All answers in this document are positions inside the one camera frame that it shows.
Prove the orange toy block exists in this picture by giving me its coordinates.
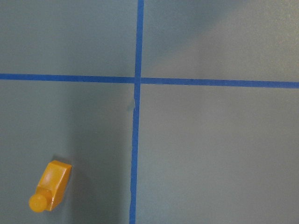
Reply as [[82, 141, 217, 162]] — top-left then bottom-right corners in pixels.
[[28, 160, 72, 213]]

